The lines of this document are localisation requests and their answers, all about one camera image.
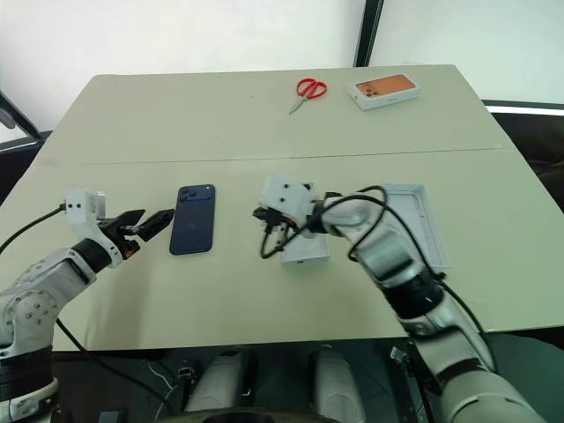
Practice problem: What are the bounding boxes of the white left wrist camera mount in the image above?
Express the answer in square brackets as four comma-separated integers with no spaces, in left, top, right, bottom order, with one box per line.
[63,188,124,270]

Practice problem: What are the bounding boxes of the black frame bar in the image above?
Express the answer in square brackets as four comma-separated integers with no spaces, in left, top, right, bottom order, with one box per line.
[0,92,45,153]

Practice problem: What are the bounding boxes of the white phone box lid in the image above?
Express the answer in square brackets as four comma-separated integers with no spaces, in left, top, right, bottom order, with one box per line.
[280,182,331,268]

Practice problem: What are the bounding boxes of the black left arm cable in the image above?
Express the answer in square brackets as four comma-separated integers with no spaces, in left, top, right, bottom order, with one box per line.
[0,203,177,415]

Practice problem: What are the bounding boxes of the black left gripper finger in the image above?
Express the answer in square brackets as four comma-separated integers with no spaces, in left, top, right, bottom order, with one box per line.
[114,209,147,227]
[136,208,176,242]

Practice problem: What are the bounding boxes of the white box with orange phone print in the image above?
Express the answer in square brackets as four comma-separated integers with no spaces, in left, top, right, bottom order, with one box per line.
[346,74,425,113]

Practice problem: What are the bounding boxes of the white rounded cover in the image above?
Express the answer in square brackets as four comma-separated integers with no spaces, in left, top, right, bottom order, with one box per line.
[308,345,367,423]
[189,350,252,413]

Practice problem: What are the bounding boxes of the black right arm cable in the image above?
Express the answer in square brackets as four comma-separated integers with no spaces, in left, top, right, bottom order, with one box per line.
[259,184,501,375]

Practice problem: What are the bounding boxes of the red handled scissors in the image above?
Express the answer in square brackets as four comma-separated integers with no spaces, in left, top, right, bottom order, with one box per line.
[288,78,330,115]

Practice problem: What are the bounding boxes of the black furniture with light strip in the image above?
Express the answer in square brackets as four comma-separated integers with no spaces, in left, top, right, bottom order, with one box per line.
[482,100,564,177]

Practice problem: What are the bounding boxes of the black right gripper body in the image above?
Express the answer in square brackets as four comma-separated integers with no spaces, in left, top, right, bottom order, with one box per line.
[262,205,295,234]

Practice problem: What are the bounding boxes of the white open phone box tray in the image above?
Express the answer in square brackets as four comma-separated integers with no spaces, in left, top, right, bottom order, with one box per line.
[379,183,451,273]

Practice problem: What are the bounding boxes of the dark vertical pole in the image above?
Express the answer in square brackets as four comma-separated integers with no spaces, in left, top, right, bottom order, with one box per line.
[353,0,385,68]

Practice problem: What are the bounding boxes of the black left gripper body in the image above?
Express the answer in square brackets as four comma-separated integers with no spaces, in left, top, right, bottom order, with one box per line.
[97,215,147,262]

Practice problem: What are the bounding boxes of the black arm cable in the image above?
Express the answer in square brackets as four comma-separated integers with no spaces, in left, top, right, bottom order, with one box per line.
[0,203,177,415]
[259,184,501,375]

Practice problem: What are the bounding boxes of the dark blue smartphone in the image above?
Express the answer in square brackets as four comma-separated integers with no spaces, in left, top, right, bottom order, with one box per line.
[169,183,218,256]

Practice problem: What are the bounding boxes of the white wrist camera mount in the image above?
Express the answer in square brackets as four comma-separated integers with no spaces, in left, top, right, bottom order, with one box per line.
[259,173,319,230]
[63,188,124,270]

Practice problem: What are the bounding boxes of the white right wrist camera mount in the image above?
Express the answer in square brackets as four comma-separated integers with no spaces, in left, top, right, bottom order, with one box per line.
[259,173,319,230]

